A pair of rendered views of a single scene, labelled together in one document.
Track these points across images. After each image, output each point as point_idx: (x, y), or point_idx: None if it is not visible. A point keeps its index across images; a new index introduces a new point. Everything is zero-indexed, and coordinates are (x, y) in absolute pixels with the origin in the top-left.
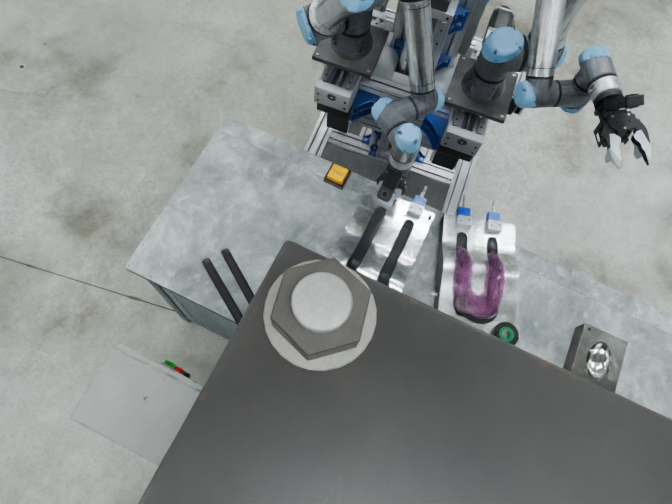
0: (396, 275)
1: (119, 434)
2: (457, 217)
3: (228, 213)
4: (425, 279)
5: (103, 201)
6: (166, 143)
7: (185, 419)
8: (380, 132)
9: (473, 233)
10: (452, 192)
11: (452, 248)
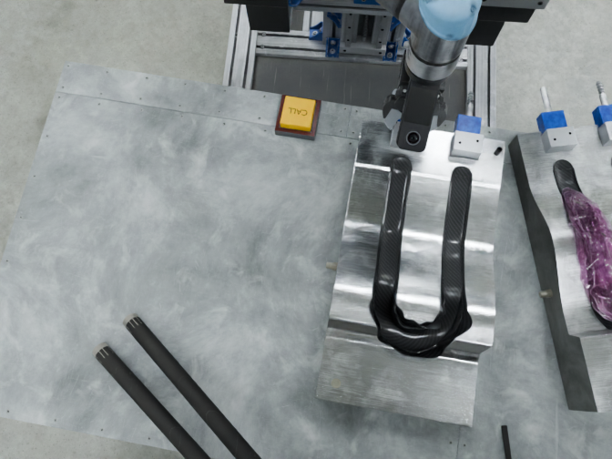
0: (473, 287)
1: None
2: (545, 135)
3: (119, 246)
4: (515, 266)
5: None
6: (11, 126)
7: None
8: (338, 15)
9: (582, 156)
10: (473, 79)
11: (554, 197)
